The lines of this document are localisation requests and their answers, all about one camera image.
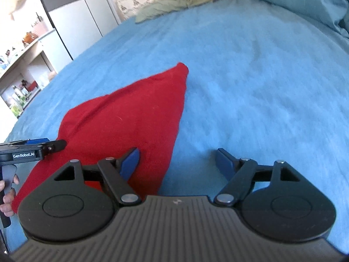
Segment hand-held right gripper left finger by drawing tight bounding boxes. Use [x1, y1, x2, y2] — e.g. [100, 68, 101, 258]
[53, 147, 142, 205]

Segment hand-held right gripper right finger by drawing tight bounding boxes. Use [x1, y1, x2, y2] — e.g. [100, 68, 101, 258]
[213, 148, 304, 206]

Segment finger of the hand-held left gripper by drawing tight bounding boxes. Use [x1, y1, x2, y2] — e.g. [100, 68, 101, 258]
[8, 138, 50, 146]
[41, 139, 67, 154]

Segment red knit sweater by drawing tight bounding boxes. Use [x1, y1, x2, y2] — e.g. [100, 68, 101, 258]
[12, 62, 189, 213]

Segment person's left hand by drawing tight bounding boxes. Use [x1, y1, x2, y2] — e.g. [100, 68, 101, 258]
[0, 175, 20, 217]

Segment green bottles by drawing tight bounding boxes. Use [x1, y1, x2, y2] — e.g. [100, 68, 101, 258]
[10, 86, 28, 117]

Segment bed with blue sheet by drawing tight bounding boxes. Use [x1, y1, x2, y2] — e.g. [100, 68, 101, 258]
[0, 0, 349, 252]

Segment white shelf unit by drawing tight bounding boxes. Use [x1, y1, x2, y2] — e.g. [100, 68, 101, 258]
[0, 29, 59, 118]

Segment orange jar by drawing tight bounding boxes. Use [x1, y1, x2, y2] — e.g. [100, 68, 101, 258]
[22, 33, 39, 47]

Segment pink container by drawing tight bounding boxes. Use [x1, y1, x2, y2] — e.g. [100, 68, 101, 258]
[31, 20, 50, 36]

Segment white wardrobe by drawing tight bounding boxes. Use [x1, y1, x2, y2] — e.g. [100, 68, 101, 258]
[35, 0, 122, 60]

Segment green pillow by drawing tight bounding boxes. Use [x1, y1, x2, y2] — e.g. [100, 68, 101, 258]
[135, 0, 219, 24]

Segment teal duvet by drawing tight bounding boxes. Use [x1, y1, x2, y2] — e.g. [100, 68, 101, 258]
[245, 0, 349, 39]

